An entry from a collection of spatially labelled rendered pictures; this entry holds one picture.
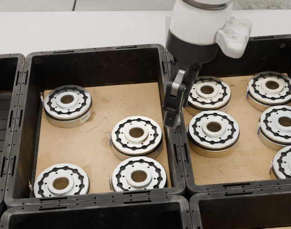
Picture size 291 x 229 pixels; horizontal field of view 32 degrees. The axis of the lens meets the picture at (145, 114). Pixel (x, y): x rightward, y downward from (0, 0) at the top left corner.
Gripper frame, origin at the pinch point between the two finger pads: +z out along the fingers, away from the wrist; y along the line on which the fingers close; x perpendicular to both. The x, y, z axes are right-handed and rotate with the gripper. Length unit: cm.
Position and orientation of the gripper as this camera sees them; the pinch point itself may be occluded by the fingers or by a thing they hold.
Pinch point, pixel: (176, 108)
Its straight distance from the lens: 79.8
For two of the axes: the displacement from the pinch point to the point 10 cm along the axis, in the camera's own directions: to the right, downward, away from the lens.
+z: -1.5, 7.7, 6.2
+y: -3.1, 5.5, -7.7
